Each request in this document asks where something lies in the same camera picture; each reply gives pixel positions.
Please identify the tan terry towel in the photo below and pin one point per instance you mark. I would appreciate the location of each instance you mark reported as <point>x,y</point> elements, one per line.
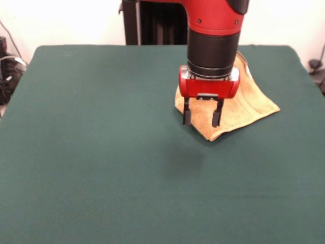
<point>248,101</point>

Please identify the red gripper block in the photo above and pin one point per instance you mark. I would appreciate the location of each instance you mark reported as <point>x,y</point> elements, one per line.
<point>210,89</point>

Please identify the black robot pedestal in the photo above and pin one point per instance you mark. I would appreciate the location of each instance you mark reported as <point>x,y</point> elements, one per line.
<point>157,25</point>

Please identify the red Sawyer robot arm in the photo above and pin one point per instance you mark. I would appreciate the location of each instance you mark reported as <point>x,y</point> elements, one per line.
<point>213,45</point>

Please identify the dark green table cloth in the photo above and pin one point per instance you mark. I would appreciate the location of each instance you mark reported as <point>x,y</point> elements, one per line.
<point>76,157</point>

